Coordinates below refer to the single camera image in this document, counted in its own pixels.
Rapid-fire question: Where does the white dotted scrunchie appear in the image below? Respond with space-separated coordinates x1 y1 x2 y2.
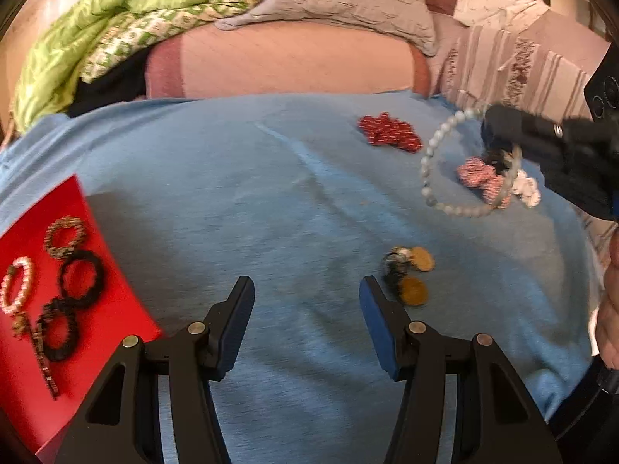
513 170 541 208

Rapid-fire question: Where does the pink mattress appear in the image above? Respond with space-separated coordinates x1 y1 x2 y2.
145 19 433 100

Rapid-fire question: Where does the red tray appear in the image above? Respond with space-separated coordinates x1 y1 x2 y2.
0 174 162 455

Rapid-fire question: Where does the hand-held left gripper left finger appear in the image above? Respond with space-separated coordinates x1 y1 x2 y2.
53 275 256 464

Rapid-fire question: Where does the green white patterned blanket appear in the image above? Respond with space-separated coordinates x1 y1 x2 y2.
80 0 286 83

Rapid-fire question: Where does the leopard print scrunchie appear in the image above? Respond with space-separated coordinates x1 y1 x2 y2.
43 217 88 258

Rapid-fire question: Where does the black cloth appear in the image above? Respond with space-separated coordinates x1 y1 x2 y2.
68 51 150 117

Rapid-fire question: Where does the red dotted scrunchie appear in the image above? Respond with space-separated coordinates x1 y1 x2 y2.
357 112 424 154

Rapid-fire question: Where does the person's right hand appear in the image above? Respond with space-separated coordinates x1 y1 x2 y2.
594 239 619 370

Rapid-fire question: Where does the gold disc earring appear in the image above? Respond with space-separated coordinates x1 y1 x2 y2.
409 247 436 272
400 276 430 307

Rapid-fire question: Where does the black hair clip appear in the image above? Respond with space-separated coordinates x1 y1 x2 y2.
484 147 514 167

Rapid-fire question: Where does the red checked scrunchie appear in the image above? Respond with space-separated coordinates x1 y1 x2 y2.
455 157 516 211

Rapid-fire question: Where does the white pearl bracelet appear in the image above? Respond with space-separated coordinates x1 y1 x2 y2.
0 256 36 316

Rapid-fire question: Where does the green quilt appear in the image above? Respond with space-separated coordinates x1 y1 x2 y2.
10 0 233 131

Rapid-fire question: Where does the blue blanket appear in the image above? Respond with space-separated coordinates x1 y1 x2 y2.
0 92 605 464

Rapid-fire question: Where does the striped floral pillow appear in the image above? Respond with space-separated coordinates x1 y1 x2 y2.
435 10 612 271

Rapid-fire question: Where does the pale bead bracelet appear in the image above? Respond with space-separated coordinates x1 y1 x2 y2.
420 107 525 218

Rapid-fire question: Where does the black beaded bracelet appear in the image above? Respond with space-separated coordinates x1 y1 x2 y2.
36 297 80 363

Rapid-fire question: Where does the black scrunchie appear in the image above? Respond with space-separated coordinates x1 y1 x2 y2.
58 250 106 310

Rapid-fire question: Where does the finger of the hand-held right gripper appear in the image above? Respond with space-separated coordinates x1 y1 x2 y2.
482 104 568 140
485 128 553 166

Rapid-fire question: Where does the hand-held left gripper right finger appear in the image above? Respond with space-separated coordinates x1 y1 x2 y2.
359 275 564 464

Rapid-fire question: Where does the gold chain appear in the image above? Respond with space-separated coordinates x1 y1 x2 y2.
12 314 63 399

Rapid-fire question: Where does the white patterned pillow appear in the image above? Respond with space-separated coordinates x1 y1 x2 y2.
452 0 552 27

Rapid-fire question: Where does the grey pillow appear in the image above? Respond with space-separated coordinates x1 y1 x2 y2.
215 0 441 56

